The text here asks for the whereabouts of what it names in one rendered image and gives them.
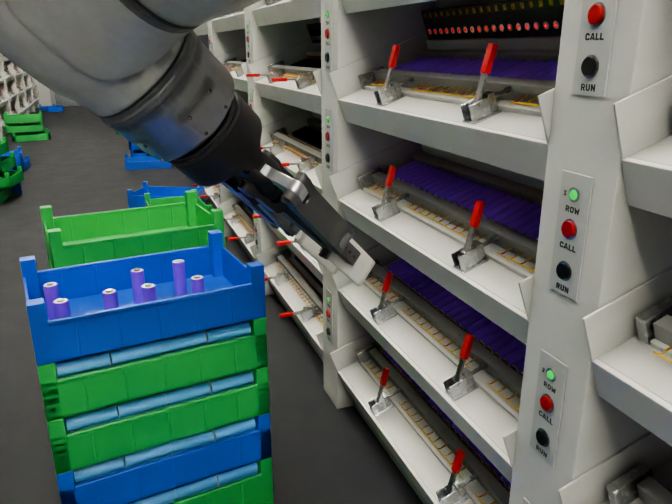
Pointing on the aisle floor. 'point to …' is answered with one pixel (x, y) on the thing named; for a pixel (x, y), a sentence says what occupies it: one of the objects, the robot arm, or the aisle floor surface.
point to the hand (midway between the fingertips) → (335, 252)
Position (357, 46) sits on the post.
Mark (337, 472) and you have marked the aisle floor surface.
